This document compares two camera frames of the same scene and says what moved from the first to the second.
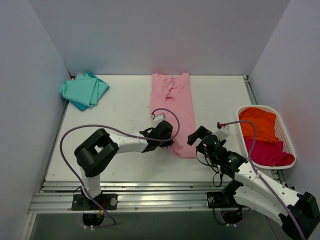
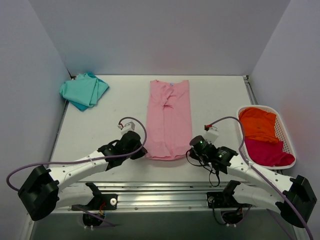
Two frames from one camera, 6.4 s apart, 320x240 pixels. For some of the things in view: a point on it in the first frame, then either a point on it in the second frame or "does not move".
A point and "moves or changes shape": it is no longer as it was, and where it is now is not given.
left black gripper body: x=165 y=131 to x=139 y=152
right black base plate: x=220 y=200 does not move
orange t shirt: x=265 y=122 does not move
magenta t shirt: x=266 y=153 does not move
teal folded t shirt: x=84 y=90 does not move
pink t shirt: x=172 y=96 moves or changes shape
